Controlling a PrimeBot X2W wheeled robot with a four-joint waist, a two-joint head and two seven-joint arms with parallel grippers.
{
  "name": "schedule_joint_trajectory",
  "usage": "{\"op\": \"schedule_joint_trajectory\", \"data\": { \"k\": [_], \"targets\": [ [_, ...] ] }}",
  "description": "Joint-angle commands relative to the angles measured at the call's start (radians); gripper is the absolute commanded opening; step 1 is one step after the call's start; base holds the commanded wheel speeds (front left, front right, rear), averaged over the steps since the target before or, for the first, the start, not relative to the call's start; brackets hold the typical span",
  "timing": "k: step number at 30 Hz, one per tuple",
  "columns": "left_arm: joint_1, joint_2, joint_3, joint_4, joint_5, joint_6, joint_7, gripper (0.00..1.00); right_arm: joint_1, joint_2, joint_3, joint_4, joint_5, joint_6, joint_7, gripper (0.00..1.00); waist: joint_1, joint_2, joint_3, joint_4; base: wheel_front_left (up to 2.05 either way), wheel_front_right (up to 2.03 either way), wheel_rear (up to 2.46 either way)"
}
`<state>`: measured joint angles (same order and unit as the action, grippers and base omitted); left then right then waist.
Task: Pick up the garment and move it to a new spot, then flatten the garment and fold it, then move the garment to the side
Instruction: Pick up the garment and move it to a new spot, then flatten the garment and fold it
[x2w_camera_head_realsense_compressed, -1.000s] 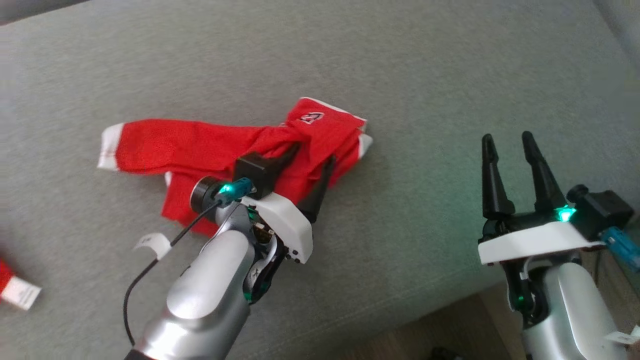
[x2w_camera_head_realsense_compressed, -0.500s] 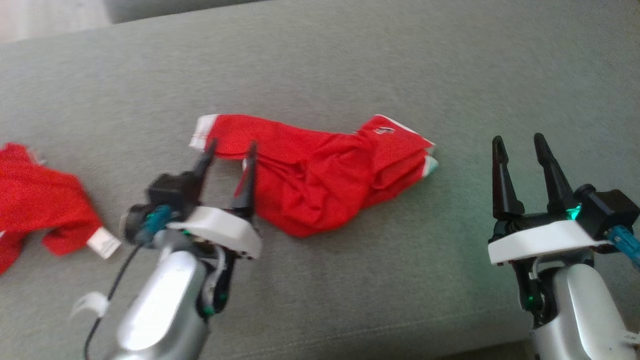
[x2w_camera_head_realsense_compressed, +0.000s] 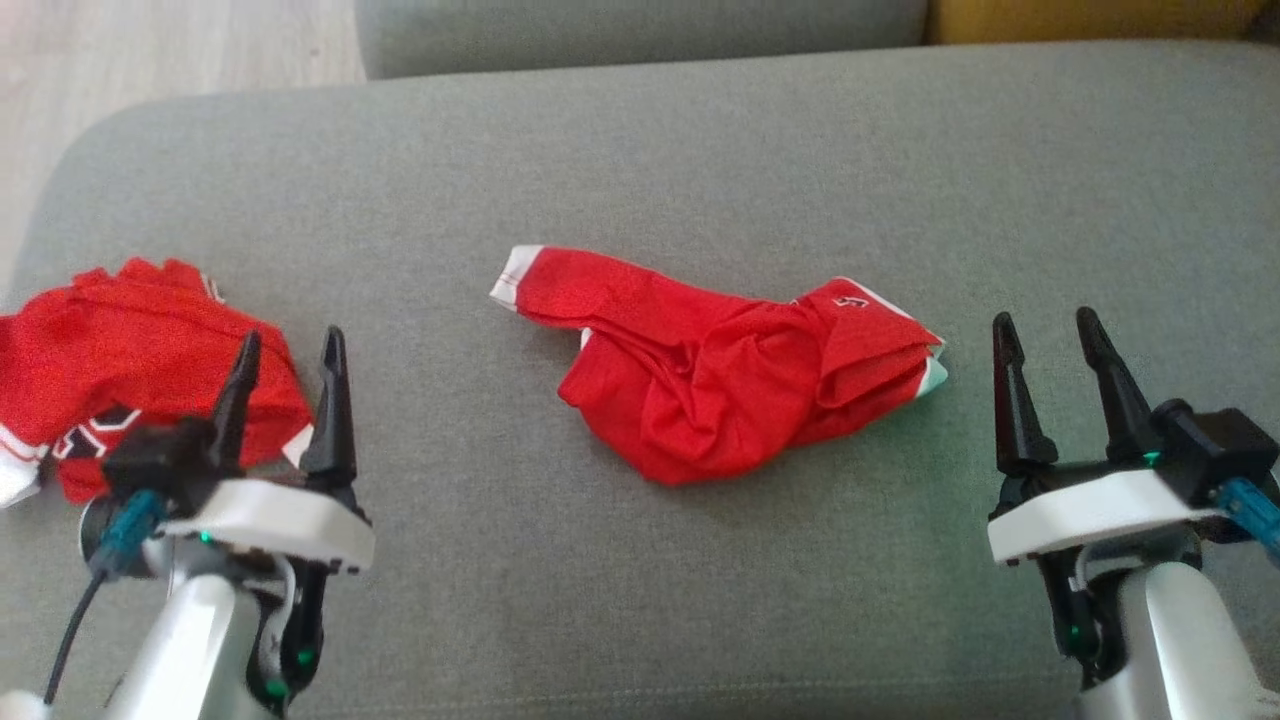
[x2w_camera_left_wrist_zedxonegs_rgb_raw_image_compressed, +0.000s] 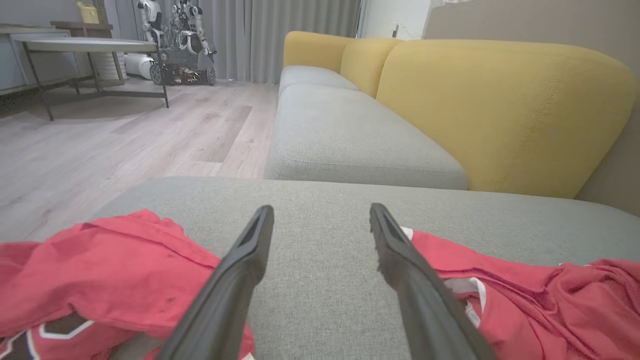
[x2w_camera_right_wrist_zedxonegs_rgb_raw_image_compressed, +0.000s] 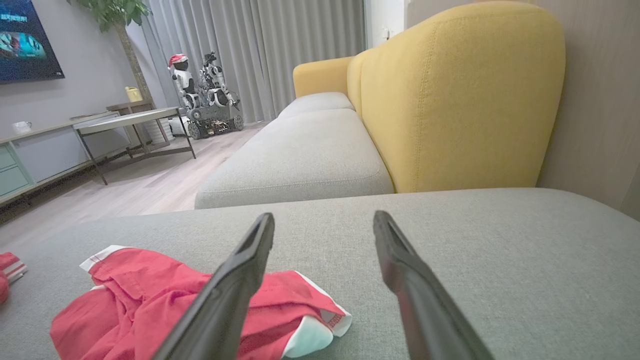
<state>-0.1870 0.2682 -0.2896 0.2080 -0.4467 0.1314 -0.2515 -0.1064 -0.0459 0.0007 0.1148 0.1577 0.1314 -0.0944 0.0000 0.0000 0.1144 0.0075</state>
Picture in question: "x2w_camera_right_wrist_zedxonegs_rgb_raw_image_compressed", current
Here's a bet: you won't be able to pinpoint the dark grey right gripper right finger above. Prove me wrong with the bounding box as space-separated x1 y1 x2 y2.
373 210 496 360

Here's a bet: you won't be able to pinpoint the long low tv cabinet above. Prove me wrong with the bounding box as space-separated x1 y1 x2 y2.
0 111 133 207

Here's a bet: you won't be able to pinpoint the yellow sofa armrest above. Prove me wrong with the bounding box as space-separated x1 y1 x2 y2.
293 56 356 98

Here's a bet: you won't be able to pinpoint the white and black humanoid robot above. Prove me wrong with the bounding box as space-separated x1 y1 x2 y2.
199 51 241 108

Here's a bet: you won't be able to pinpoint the white ribbed plant pot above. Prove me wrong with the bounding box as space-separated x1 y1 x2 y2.
145 119 174 144

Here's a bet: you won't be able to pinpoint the grey wheeled robot cart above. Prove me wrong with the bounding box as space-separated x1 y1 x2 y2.
186 104 245 140

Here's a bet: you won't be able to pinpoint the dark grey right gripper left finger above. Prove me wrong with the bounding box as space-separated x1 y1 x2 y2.
152 212 276 360

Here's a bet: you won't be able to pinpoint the grey coffee table black legs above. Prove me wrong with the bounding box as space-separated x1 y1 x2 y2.
72 106 197 186

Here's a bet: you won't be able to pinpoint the red jersey with white sleeves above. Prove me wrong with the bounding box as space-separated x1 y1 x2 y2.
0 251 28 305

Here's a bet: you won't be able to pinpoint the white robot with santa hat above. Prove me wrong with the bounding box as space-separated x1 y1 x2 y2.
168 53 201 111

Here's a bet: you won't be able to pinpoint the small wooden side table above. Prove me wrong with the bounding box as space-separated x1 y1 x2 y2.
106 100 171 146

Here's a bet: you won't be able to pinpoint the red shorts with white stripes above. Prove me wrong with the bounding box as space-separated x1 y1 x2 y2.
50 245 353 360

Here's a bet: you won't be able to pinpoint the yellow sofa backrest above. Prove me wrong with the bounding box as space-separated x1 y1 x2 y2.
346 1 567 194

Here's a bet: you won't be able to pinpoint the green indoor tree plant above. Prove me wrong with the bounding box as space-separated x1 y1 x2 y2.
67 0 156 103

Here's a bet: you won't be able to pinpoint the wall-mounted television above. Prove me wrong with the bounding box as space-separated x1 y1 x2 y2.
0 0 66 84

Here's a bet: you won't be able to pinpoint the small grey sofa seat cushion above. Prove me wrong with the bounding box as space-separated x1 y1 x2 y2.
278 92 356 120

